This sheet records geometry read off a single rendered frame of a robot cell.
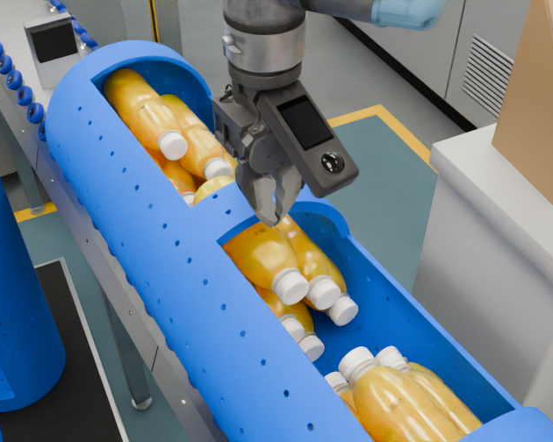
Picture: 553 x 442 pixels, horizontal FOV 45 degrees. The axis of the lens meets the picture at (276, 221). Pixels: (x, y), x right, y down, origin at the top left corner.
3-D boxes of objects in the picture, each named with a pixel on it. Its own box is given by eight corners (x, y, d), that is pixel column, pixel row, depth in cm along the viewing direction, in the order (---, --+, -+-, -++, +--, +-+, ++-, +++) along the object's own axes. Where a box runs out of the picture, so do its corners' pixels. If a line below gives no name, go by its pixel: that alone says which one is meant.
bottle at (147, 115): (150, 87, 115) (199, 142, 104) (118, 113, 115) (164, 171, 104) (127, 59, 110) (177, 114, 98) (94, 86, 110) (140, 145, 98)
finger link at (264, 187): (252, 202, 81) (250, 140, 74) (278, 231, 77) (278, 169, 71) (229, 211, 79) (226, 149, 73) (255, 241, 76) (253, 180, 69)
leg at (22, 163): (43, 203, 262) (-4, 61, 219) (47, 212, 259) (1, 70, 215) (28, 209, 260) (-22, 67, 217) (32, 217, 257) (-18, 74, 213)
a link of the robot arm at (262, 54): (322, 21, 60) (243, 46, 57) (319, 66, 63) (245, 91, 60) (277, -11, 65) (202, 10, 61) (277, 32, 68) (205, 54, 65)
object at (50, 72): (82, 73, 158) (67, 11, 147) (88, 81, 156) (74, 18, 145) (39, 85, 154) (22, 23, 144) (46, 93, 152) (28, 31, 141)
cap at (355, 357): (351, 389, 74) (341, 377, 75) (379, 368, 74) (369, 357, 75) (346, 375, 70) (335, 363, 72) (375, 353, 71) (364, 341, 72)
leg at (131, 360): (147, 389, 203) (111, 246, 159) (154, 404, 199) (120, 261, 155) (129, 399, 200) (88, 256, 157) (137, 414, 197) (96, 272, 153)
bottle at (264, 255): (238, 204, 96) (312, 289, 85) (195, 224, 94) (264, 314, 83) (235, 167, 91) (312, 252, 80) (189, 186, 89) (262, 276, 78)
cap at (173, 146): (186, 142, 103) (191, 148, 102) (167, 158, 103) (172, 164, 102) (174, 126, 100) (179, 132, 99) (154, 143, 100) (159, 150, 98)
